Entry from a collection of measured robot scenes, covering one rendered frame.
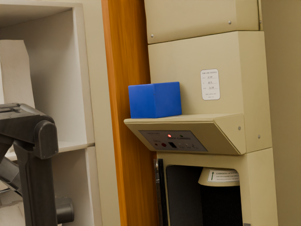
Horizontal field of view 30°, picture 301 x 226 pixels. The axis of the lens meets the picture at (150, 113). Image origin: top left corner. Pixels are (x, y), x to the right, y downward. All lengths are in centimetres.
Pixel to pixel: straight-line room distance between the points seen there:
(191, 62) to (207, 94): 10
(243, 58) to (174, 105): 23
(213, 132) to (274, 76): 56
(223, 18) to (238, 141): 31
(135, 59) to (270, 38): 47
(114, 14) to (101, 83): 89
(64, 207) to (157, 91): 40
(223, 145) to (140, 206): 39
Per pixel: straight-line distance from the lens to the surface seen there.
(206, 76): 146
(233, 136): 136
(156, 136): 150
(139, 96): 148
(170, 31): 154
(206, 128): 134
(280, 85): 184
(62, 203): 155
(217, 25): 143
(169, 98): 148
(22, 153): 107
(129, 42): 163
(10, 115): 100
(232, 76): 141
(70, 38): 261
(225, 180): 150
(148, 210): 168
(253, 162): 143
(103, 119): 247
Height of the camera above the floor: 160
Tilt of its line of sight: 3 degrees down
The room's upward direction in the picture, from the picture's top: 5 degrees counter-clockwise
